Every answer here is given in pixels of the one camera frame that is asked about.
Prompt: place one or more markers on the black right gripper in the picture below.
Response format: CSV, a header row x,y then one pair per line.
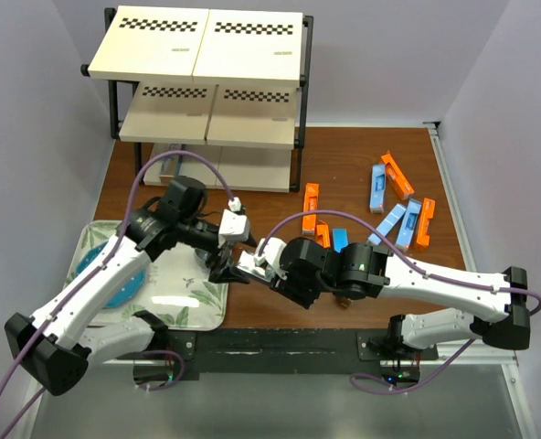
x,y
289,288

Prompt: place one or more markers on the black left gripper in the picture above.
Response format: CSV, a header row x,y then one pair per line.
x,y
228,273

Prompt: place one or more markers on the silver blue toothpaste box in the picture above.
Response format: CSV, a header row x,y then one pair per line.
x,y
169,169
259,273

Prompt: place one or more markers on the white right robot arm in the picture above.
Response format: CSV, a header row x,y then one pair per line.
x,y
486,306

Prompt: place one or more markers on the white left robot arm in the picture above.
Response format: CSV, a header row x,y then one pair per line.
x,y
56,345

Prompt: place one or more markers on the grey ceramic mug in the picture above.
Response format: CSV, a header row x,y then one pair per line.
x,y
204,256

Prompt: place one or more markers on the orange toothpaste box centre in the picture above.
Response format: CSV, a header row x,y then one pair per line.
x,y
323,234

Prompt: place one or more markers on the orange toothpaste box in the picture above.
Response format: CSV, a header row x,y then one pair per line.
x,y
422,240
397,179
310,205
323,234

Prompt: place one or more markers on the metallic blue toothpaste box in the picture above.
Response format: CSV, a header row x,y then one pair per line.
x,y
340,239

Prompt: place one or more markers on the leaf-patterned white tray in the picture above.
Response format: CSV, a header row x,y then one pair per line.
x,y
176,290

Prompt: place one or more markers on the orange toothpaste box left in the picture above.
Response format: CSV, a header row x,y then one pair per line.
x,y
310,205

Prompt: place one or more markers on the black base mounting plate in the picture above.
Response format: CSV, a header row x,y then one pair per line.
x,y
287,351

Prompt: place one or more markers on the light blue toothpaste box tilted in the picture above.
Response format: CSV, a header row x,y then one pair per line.
x,y
392,219

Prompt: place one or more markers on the teal dotted plate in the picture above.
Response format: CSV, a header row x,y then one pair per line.
x,y
126,293

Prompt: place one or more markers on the blue toothpaste box upper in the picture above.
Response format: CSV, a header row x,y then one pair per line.
x,y
378,188

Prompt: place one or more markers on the blue toothpaste box right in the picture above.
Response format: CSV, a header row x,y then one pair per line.
x,y
408,225

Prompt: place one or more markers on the orange toothpaste box upper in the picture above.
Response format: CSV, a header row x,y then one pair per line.
x,y
397,179

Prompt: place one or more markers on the orange toothpaste box right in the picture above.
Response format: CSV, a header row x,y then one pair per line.
x,y
422,240

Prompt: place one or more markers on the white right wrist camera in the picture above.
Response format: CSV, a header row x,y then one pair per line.
x,y
268,255

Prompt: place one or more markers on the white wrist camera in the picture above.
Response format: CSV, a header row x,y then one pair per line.
x,y
233,227
268,255

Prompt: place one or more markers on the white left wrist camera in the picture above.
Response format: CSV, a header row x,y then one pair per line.
x,y
233,227

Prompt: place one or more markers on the black frame three-tier shelf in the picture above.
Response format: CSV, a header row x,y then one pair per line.
x,y
232,85

